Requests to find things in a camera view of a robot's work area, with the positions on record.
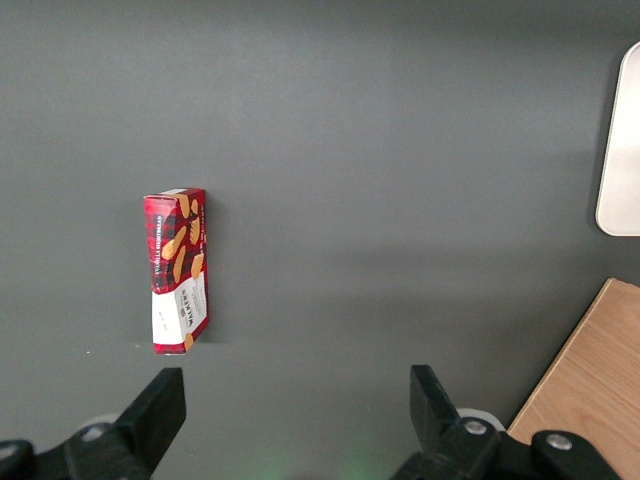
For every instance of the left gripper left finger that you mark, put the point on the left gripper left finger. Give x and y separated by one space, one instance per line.
150 425

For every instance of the beige plastic tray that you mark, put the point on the beige plastic tray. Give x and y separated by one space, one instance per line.
625 150

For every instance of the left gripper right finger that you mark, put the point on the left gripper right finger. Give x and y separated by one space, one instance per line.
440 430

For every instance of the red tartan shortbread box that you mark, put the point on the red tartan shortbread box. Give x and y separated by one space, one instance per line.
177 260

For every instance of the wooden drawer cabinet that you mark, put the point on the wooden drawer cabinet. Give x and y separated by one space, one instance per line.
590 390

